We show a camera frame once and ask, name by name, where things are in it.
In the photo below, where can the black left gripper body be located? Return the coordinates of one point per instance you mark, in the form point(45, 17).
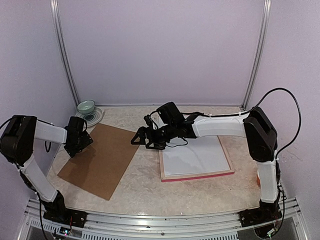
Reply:
point(81, 144)

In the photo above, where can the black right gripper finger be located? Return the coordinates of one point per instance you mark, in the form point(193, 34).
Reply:
point(154, 146)
point(140, 136)

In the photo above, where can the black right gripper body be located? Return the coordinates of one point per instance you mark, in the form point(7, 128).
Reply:
point(160, 137)

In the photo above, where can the red and dark photo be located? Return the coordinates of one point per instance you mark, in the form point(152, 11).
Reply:
point(195, 157)

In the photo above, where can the brown backing board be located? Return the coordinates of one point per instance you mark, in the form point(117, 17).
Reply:
point(99, 168)

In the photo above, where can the wooden picture frame pink edge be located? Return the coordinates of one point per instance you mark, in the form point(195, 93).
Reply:
point(197, 172)

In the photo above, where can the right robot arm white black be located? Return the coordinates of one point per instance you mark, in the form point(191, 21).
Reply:
point(253, 125)

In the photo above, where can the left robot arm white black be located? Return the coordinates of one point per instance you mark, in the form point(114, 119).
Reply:
point(17, 146)

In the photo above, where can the pale green patterned plate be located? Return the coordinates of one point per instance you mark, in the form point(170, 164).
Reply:
point(92, 118)

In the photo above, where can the green ceramic bowl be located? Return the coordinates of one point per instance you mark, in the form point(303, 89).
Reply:
point(86, 107)

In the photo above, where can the orange white bowl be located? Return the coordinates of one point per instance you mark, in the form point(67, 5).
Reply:
point(258, 182)

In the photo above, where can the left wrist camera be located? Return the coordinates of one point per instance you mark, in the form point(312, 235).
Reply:
point(76, 125)

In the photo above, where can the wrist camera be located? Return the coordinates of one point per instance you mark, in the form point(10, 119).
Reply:
point(170, 114)
point(76, 125)

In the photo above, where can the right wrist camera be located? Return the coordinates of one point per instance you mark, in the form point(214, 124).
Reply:
point(170, 114)

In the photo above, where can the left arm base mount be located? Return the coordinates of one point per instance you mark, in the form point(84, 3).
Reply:
point(56, 211)

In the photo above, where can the aluminium front rail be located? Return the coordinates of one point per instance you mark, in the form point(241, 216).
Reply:
point(211, 226)

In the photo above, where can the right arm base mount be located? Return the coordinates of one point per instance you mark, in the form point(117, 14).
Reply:
point(266, 212)

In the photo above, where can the left aluminium corner post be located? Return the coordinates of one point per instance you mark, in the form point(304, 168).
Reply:
point(54, 5)

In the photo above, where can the aluminium corner post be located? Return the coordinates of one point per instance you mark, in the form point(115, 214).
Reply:
point(258, 53)
point(54, 5)

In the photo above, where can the right aluminium corner post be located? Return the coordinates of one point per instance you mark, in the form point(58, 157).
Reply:
point(258, 53)

